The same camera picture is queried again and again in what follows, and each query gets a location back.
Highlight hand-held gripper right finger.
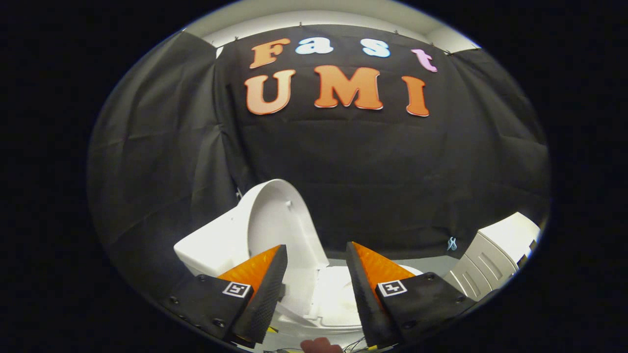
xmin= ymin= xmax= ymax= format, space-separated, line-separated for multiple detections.
xmin=346 ymin=241 xmax=479 ymax=350

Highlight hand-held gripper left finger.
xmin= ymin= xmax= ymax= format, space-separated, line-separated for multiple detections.
xmin=162 ymin=244 xmax=288 ymax=346

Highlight white toilet lid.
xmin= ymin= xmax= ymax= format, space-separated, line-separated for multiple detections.
xmin=247 ymin=179 xmax=329 ymax=275

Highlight white toilet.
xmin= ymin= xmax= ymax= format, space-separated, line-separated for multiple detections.
xmin=173 ymin=196 xmax=425 ymax=346

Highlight black backdrop cloth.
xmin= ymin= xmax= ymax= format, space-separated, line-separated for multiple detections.
xmin=87 ymin=25 xmax=550 ymax=295

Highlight white drawer cabinet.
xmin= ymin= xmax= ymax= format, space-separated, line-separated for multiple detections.
xmin=443 ymin=212 xmax=541 ymax=302

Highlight black floor cables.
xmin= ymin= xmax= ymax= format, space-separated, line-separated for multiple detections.
xmin=265 ymin=337 xmax=373 ymax=353

